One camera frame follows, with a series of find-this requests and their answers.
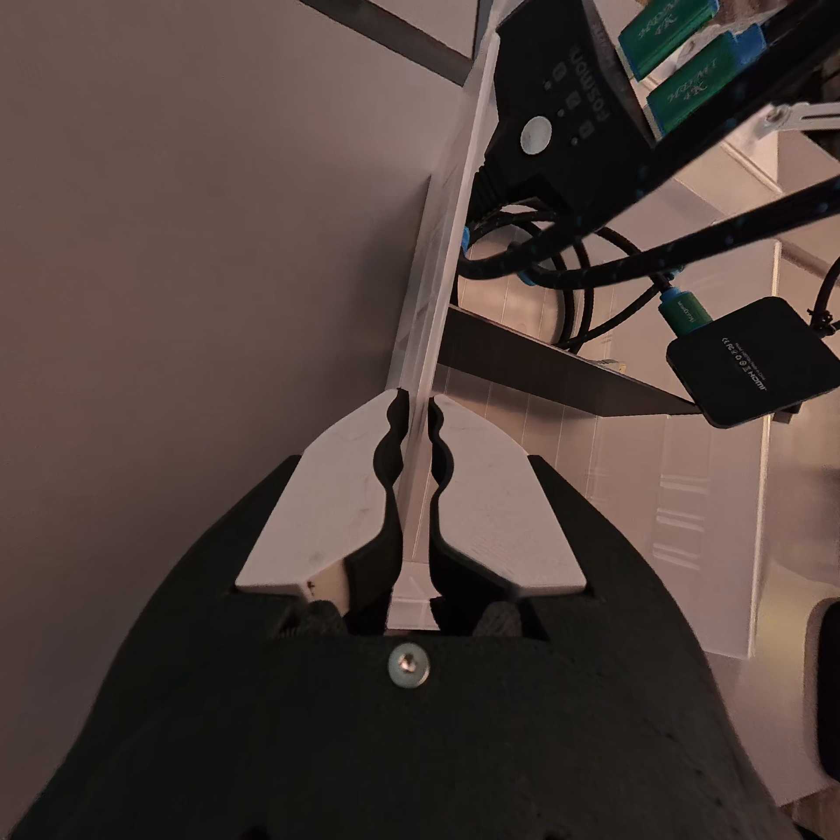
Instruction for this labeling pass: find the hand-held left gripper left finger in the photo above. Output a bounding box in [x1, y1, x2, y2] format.
[234, 387, 404, 619]

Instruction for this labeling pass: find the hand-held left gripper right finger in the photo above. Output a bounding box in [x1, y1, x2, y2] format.
[427, 392, 588, 626]

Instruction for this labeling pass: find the clear plastic bin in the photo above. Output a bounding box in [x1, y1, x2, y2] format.
[384, 0, 840, 660]

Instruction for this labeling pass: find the small square black hdmi adapter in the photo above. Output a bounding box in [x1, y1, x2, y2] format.
[665, 295, 840, 431]

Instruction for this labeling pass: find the black hdmi switch box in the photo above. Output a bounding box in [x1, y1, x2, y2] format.
[457, 0, 659, 355]

